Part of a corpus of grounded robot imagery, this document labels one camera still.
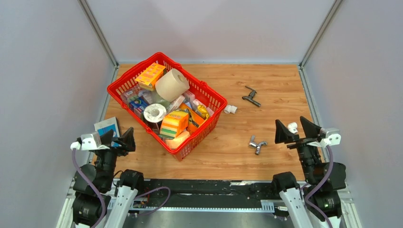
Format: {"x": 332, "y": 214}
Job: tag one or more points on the brown toilet paper roll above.
{"x": 172, "y": 85}

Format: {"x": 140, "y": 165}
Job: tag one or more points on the red plastic shopping basket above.
{"x": 201, "y": 89}

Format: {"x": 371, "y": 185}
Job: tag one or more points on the blue small box in basket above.
{"x": 138, "y": 106}

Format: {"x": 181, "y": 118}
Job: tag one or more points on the white elbow fitting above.
{"x": 292, "y": 127}
{"x": 230, "y": 109}

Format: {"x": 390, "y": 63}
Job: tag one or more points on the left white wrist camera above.
{"x": 87, "y": 142}

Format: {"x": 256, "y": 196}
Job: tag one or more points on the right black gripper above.
{"x": 311, "y": 131}

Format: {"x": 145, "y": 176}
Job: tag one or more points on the yellow snack packet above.
{"x": 200, "y": 109}

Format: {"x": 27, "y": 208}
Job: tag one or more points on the blue razor box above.
{"x": 106, "y": 125}

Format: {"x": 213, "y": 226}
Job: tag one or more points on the orange striped sponge box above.
{"x": 174, "y": 124}

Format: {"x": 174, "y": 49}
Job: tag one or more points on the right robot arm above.
{"x": 318, "y": 204}

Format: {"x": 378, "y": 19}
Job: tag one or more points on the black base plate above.
{"x": 208, "y": 196}

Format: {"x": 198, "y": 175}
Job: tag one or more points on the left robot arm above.
{"x": 92, "y": 182}

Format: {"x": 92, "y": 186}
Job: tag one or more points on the white tape roll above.
{"x": 154, "y": 113}

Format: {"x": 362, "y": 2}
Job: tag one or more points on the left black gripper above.
{"x": 128, "y": 143}

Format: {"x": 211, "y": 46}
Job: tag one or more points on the orange patterned box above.
{"x": 148, "y": 78}

